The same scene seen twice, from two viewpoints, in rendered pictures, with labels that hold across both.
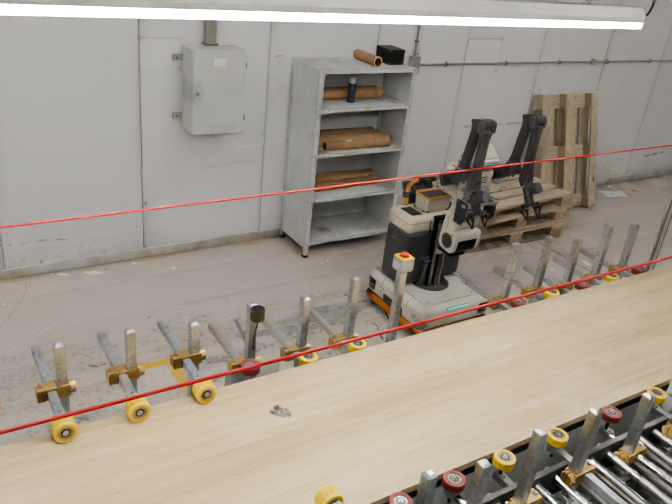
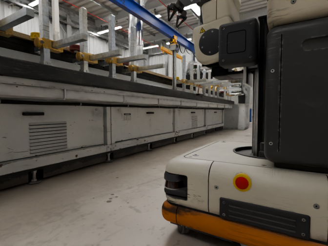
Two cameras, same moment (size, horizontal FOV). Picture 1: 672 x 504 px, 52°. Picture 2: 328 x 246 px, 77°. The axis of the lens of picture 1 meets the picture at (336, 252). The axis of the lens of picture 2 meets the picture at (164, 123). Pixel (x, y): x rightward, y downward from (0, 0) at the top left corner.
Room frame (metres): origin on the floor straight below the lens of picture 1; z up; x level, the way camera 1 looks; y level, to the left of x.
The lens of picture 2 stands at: (4.95, -1.43, 0.45)
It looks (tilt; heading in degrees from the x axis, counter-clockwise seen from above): 3 degrees down; 155
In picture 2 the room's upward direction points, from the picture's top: straight up
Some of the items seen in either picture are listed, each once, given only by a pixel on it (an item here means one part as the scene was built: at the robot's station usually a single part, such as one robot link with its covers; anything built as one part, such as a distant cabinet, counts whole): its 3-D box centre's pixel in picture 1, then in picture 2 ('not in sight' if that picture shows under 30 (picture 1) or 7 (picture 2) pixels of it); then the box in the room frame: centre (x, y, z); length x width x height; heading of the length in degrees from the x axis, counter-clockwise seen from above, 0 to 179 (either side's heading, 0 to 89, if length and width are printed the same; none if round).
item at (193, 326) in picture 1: (193, 371); (204, 85); (2.24, 0.52, 0.87); 0.04 x 0.04 x 0.48; 35
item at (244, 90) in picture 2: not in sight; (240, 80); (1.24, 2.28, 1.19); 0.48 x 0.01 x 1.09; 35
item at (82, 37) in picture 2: (580, 274); (58, 44); (3.69, -1.47, 0.81); 0.43 x 0.03 x 0.04; 35
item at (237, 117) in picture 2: not in sight; (215, 93); (0.44, 2.18, 0.95); 1.65 x 0.70 x 1.90; 35
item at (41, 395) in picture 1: (55, 389); not in sight; (1.94, 0.95, 0.95); 0.14 x 0.06 x 0.05; 125
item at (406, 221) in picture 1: (428, 237); (298, 73); (4.46, -0.64, 0.59); 0.55 x 0.34 x 0.83; 124
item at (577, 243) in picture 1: (567, 276); (83, 46); (3.51, -1.34, 0.87); 0.04 x 0.04 x 0.48; 35
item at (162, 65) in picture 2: (489, 297); (142, 69); (3.26, -0.86, 0.82); 0.43 x 0.03 x 0.04; 35
